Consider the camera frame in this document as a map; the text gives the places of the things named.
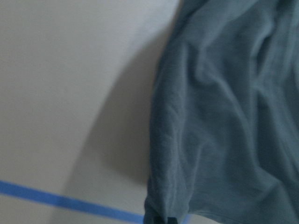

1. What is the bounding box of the black graphic t-shirt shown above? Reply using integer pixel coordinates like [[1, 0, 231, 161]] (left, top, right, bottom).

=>
[[143, 0, 299, 224]]

